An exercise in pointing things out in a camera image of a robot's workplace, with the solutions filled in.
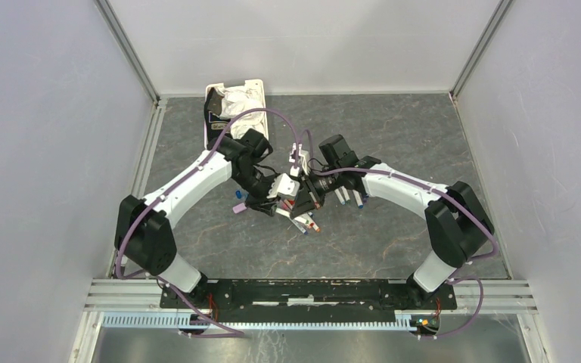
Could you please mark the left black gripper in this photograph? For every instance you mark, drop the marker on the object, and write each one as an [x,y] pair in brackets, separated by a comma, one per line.
[261,203]

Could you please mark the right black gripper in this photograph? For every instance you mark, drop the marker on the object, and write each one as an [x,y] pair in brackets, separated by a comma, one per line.
[304,202]

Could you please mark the blue cap white marker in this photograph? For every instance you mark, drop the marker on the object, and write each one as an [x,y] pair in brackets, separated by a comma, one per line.
[358,198]
[283,209]

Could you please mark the pink highlighter cap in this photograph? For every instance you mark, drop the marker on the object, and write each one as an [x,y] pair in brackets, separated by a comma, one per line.
[241,207]

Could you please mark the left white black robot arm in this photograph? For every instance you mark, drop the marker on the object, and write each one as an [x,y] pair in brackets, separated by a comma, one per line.
[144,225]

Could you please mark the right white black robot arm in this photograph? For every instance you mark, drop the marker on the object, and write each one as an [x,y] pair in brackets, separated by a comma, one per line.
[458,226]

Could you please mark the red cap white marker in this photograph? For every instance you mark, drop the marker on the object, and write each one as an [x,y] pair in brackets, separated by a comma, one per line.
[308,221]

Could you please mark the green cap white marker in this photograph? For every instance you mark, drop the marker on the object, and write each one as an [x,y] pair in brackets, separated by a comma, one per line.
[340,197]

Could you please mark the black cloth with label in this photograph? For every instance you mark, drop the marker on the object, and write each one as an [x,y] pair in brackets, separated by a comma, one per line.
[214,124]

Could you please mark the white crumpled cloth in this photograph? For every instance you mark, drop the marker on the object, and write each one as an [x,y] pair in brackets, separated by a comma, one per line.
[240,98]

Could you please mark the white plastic basket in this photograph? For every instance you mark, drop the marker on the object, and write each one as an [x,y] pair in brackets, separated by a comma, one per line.
[222,102]

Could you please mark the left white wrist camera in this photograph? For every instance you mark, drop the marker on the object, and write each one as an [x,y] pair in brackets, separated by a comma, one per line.
[284,187]

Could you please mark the black mounting base plate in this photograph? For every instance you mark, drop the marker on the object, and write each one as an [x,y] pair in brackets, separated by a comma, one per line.
[317,300]

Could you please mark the white slotted cable duct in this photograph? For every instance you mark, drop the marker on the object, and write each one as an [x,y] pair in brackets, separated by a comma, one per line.
[185,321]

